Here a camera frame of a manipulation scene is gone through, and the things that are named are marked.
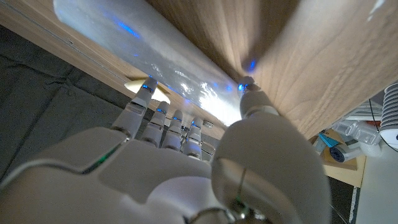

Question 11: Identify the black curtain backdrop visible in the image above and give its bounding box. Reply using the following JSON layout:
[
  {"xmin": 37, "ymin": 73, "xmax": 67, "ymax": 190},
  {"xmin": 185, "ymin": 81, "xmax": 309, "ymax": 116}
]
[{"xmin": 0, "ymin": 24, "xmax": 224, "ymax": 181}]

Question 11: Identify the teal flat packet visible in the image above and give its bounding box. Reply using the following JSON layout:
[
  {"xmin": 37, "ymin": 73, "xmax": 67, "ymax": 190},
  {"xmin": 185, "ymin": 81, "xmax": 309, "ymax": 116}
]
[{"xmin": 318, "ymin": 133, "xmax": 341, "ymax": 149}]

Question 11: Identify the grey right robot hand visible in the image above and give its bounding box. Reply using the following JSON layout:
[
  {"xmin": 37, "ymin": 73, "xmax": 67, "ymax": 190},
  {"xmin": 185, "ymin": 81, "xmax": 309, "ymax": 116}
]
[{"xmin": 0, "ymin": 76, "xmax": 332, "ymax": 224}]

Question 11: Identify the white ribbed cylinder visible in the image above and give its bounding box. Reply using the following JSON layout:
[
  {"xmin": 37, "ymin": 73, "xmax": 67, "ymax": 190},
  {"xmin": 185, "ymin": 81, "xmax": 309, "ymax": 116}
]
[{"xmin": 379, "ymin": 82, "xmax": 398, "ymax": 150}]

